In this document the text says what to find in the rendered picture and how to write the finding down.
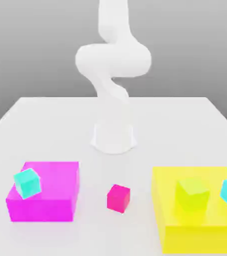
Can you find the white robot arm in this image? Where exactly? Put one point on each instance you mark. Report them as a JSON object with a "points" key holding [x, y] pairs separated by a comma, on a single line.
{"points": [[113, 60]]}

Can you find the small pink cube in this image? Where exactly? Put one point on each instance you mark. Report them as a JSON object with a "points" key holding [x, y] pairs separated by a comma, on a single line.
{"points": [[118, 199]]}

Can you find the small turquoise cube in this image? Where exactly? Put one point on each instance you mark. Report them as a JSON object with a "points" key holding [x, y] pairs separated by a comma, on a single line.
{"points": [[28, 184]]}

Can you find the small lime yellow cube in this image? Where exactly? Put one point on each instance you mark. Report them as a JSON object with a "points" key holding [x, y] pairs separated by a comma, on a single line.
{"points": [[193, 198]]}

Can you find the large magenta box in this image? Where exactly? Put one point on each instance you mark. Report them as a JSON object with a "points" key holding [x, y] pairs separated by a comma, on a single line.
{"points": [[53, 192]]}

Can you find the large yellow box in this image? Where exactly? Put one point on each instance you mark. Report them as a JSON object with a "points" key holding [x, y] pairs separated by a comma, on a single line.
{"points": [[185, 236]]}

